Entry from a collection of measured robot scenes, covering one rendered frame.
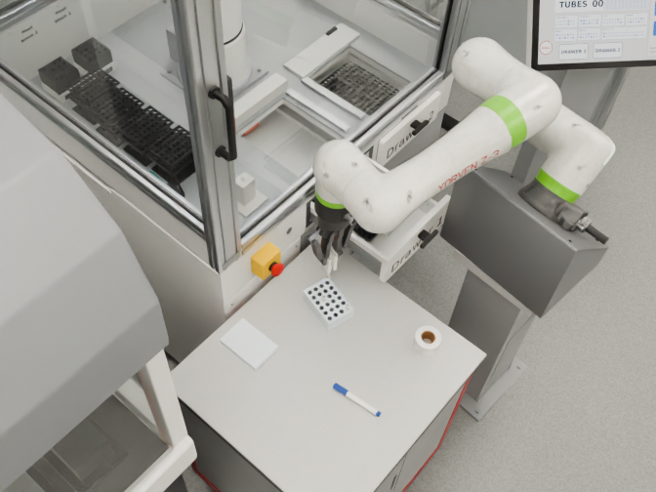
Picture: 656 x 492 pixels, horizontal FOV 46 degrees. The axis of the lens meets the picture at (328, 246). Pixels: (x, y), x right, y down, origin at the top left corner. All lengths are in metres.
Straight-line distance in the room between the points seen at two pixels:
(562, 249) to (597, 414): 1.15
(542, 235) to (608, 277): 1.36
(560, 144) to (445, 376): 0.67
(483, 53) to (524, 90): 0.15
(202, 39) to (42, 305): 0.55
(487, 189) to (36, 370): 1.23
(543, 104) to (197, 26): 0.73
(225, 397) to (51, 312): 0.90
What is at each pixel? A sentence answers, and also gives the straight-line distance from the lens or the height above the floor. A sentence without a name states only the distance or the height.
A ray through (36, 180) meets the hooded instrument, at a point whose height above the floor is 1.72.
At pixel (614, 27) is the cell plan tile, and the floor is 1.05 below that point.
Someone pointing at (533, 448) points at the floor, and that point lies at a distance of 2.85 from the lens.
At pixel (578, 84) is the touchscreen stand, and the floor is 0.79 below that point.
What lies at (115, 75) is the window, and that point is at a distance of 1.74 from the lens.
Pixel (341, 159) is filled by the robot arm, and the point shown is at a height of 1.40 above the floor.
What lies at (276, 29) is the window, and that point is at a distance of 1.59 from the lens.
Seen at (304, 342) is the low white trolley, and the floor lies 0.76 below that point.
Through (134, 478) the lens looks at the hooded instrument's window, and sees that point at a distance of 1.70.
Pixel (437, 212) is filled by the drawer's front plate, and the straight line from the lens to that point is 2.10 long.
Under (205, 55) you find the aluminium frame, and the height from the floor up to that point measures 1.63.
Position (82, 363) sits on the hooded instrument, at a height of 1.51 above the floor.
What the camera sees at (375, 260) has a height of 0.87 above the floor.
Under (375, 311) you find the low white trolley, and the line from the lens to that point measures 2.09.
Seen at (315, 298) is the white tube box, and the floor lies 0.79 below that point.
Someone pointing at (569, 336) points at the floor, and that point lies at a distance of 3.10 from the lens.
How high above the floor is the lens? 2.55
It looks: 55 degrees down
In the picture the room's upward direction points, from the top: 4 degrees clockwise
